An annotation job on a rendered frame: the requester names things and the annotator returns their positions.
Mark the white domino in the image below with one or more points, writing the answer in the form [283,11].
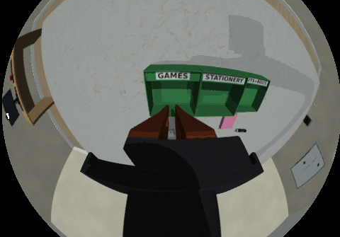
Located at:
[171,133]

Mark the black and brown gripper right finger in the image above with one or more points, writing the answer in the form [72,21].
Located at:
[189,127]

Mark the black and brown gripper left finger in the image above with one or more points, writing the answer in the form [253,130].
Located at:
[153,127]

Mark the green rack of bins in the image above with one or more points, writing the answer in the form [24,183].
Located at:
[223,90]

